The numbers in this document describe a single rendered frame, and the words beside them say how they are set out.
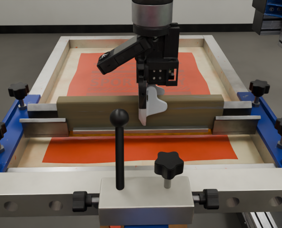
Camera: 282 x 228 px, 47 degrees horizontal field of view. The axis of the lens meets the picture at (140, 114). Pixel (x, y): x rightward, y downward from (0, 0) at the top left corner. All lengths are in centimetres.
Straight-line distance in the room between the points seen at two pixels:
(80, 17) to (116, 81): 354
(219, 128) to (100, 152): 26
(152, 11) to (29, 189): 35
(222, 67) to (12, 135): 64
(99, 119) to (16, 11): 403
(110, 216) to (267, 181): 25
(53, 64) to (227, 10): 373
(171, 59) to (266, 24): 92
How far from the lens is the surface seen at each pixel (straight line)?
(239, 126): 74
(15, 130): 74
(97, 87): 96
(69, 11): 450
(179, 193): 45
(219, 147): 74
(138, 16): 60
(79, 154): 71
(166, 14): 60
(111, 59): 63
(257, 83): 79
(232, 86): 92
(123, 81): 99
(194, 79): 102
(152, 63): 62
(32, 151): 74
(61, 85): 99
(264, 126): 75
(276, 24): 153
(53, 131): 72
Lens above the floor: 140
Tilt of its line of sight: 32 degrees down
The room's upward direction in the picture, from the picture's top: straight up
